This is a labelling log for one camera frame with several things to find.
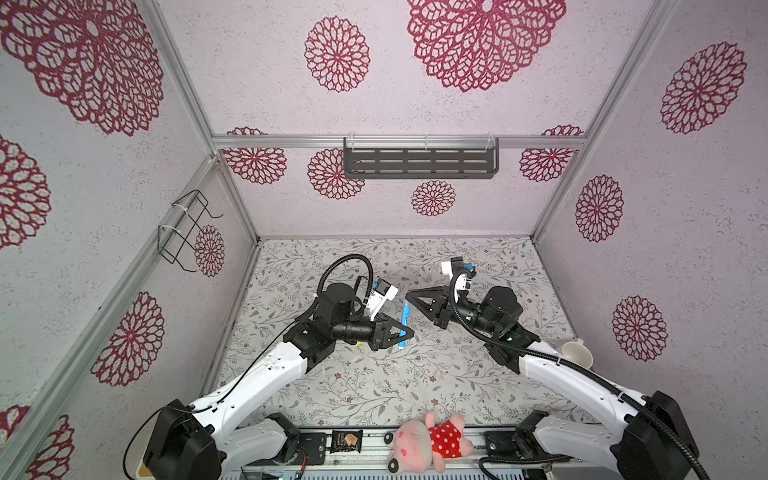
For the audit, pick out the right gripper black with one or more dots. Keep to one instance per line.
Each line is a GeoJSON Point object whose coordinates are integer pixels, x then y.
{"type": "Point", "coordinates": [442, 309]}

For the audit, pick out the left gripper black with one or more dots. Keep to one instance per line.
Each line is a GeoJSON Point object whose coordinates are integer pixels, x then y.
{"type": "Point", "coordinates": [381, 334]}

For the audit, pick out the blue highlighter pen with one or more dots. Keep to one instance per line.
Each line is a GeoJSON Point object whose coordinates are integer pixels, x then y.
{"type": "Point", "coordinates": [405, 318]}

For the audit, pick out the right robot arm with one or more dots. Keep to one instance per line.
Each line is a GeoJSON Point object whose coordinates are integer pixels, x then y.
{"type": "Point", "coordinates": [634, 435]}

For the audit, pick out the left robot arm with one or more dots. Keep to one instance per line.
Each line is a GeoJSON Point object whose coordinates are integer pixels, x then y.
{"type": "Point", "coordinates": [207, 438]}

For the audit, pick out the pink pig plush toy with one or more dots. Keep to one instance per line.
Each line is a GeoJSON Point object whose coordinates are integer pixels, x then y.
{"type": "Point", "coordinates": [417, 446]}

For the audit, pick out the small dark snack packet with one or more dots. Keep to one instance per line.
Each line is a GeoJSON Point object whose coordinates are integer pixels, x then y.
{"type": "Point", "coordinates": [346, 441]}

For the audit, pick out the white cup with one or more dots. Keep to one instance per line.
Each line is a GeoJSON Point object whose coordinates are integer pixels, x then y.
{"type": "Point", "coordinates": [576, 351]}

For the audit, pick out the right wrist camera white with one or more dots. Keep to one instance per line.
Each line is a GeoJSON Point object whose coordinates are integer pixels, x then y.
{"type": "Point", "coordinates": [466, 271]}

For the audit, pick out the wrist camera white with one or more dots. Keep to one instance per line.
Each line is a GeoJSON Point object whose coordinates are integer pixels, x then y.
{"type": "Point", "coordinates": [382, 292]}
{"type": "Point", "coordinates": [466, 271]}

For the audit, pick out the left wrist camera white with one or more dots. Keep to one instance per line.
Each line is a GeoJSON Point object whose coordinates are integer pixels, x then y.
{"type": "Point", "coordinates": [382, 292]}

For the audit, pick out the dark grey wall shelf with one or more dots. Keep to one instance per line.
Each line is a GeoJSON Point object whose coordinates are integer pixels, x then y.
{"type": "Point", "coordinates": [426, 162]}

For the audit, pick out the black wire wall rack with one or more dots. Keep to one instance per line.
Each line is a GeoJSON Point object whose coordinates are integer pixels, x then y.
{"type": "Point", "coordinates": [192, 243]}

